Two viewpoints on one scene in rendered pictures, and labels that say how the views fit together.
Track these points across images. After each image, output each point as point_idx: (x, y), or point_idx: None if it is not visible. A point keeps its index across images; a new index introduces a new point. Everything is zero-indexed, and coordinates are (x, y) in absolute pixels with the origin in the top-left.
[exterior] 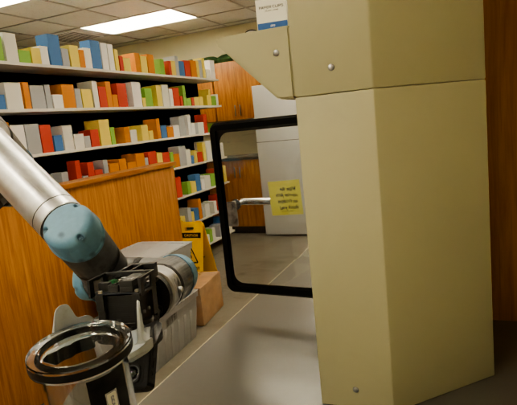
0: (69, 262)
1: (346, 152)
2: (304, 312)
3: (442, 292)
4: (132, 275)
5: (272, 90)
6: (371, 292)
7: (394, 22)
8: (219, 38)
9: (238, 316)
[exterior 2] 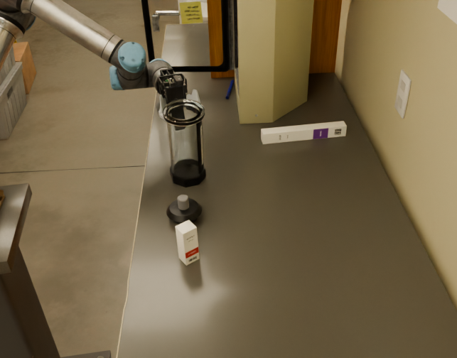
0: (131, 72)
1: (261, 6)
2: (198, 80)
3: (292, 67)
4: (175, 77)
5: None
6: (266, 72)
7: None
8: None
9: None
